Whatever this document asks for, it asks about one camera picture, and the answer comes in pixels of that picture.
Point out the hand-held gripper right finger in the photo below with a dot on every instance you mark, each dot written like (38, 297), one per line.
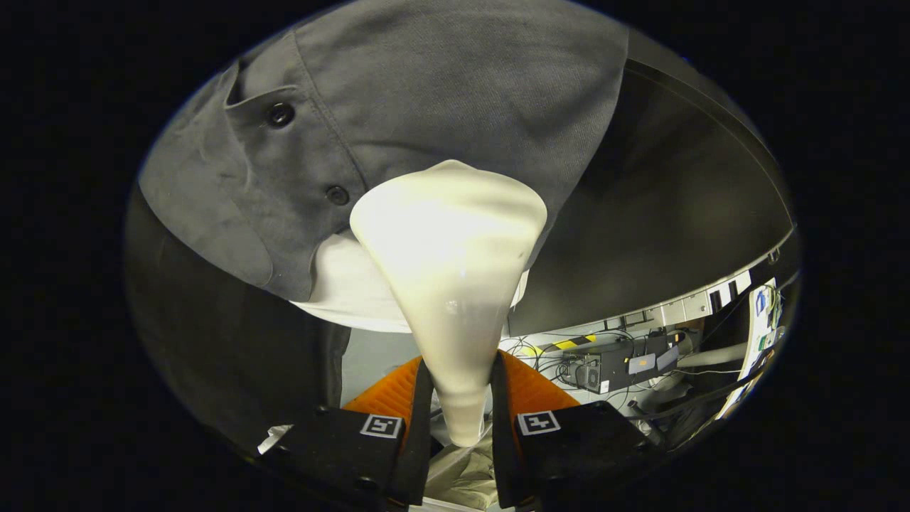
(501, 441)

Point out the cluttered white desk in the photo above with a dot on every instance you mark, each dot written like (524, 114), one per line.
(750, 348)

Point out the white mannequin torso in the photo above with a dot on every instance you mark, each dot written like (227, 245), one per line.
(341, 291)

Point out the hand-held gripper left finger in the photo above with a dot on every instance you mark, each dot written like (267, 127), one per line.
(419, 441)

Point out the black electronics box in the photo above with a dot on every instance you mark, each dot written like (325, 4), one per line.
(611, 366)

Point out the crumpled clear plastic sheet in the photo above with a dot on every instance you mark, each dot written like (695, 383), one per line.
(462, 473)

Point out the white floor tube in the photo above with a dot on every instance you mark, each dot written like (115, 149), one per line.
(711, 354)

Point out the grey button shirt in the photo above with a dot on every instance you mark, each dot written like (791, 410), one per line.
(426, 85)

